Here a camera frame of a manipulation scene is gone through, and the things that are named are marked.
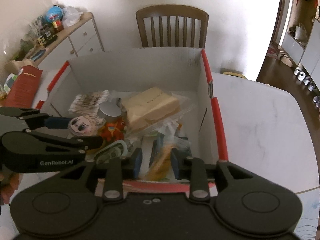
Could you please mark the small block models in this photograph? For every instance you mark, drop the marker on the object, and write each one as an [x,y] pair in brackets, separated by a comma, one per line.
[42,38]

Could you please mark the wooden stool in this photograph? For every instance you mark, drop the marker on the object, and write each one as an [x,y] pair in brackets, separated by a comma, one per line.
[233,73]

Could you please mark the white plastic bag orange print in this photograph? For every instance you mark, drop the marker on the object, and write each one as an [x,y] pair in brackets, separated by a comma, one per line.
[160,160]

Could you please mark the green rimmed round card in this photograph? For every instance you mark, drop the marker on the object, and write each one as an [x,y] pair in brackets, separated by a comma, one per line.
[112,151]

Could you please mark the blue toy globe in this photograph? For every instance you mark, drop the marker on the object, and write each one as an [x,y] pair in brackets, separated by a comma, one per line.
[53,12]

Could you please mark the door mat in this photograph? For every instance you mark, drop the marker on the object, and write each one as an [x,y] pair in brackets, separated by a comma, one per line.
[271,52]

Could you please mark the wooden chair with dark seat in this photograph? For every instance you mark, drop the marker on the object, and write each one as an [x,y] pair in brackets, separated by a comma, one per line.
[172,10]

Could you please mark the white wooden sideboard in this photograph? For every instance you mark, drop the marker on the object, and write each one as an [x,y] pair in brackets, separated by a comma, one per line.
[82,37]

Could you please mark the yellow sponge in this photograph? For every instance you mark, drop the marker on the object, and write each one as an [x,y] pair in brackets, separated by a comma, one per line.
[150,107]

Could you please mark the red cardboard box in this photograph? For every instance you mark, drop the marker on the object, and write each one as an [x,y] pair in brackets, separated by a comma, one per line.
[150,65]

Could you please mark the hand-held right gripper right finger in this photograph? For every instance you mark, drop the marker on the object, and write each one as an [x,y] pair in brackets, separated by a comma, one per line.
[175,165]

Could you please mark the anime face badge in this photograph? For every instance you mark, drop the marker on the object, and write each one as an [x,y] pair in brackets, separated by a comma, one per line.
[82,126]

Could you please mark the red paper envelope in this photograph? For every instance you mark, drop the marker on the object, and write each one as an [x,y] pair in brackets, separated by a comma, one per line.
[25,85]

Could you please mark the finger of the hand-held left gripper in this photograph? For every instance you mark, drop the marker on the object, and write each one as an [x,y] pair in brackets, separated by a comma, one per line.
[75,142]
[57,123]

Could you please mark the clear wrapped plant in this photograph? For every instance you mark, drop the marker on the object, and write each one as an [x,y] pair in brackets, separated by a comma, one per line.
[26,42]

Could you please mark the row of shoes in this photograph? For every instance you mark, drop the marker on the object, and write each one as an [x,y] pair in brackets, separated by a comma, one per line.
[301,75]

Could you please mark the white tote bag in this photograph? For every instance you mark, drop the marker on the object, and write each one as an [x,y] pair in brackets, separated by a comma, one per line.
[300,32]

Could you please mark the clear plastic bag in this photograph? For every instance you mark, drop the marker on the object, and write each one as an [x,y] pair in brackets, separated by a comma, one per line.
[71,16]

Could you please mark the silver round tin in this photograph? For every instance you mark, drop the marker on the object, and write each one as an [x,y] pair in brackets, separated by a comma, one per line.
[108,111]

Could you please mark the red orange plush toy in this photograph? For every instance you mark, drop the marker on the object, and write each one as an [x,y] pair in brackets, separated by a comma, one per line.
[112,130]

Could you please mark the white wall cabinet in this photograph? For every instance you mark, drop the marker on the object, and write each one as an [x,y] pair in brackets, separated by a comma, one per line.
[292,47]

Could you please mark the beige slippers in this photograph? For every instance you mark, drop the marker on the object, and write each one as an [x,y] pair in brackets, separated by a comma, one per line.
[285,58]

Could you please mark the cotton swab pack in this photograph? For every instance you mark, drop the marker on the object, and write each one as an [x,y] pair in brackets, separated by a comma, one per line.
[85,102]

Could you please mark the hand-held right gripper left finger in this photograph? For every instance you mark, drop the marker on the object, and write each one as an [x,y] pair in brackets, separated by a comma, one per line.
[137,162]

